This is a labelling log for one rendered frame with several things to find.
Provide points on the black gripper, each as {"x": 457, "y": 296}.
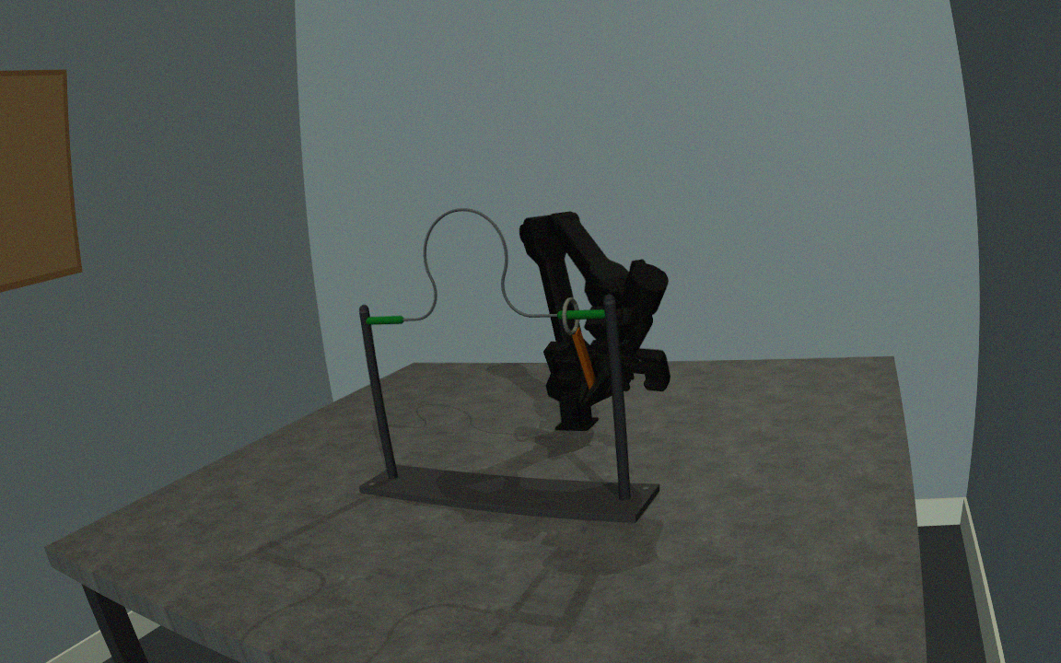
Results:
{"x": 564, "y": 364}

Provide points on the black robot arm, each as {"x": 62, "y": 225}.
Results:
{"x": 637, "y": 292}

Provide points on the orange-brown long thin bar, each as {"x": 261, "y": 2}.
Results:
{"x": 579, "y": 342}

